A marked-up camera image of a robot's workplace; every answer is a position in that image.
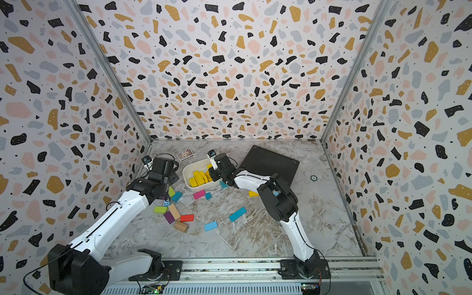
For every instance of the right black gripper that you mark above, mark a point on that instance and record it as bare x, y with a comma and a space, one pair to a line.
211, 171

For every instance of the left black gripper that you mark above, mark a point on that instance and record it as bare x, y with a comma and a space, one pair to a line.
174, 177

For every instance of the long yellow block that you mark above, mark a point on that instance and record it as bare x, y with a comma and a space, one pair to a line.
253, 194
199, 178

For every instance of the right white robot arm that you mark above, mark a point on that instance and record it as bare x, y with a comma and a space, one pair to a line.
280, 202

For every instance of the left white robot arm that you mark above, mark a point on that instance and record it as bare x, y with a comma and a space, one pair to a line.
79, 268

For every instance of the teal wedge block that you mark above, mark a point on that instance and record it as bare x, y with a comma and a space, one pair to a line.
223, 184

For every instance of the green block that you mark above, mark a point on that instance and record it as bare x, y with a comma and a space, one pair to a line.
160, 209
171, 192

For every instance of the teal block left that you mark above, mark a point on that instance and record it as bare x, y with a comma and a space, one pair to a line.
177, 196

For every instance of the long tan wood block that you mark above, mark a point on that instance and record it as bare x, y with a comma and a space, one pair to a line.
174, 212

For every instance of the purple block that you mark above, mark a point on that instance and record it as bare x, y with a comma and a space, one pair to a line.
169, 217

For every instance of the white plastic bin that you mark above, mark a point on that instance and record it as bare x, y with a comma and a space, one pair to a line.
202, 165

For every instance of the black hard case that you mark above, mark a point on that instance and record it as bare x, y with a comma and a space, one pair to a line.
264, 162

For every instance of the magenta block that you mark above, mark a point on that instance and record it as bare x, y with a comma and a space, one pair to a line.
199, 194

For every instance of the small playing card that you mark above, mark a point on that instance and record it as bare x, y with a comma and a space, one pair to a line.
188, 153

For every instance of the red block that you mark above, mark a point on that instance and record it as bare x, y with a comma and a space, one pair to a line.
186, 218

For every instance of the long teal block centre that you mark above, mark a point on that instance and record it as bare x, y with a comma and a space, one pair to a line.
238, 214

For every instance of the natural wood block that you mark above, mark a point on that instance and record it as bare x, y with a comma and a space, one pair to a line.
181, 226

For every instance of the light blue block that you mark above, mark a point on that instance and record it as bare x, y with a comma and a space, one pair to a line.
210, 226

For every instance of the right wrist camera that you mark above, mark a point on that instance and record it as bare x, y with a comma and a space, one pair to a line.
211, 156

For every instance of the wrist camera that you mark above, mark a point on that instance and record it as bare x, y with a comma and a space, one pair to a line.
147, 161
211, 156

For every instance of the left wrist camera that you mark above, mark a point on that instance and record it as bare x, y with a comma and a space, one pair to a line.
147, 161

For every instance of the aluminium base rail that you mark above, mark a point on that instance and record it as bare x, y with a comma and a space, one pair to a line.
256, 276

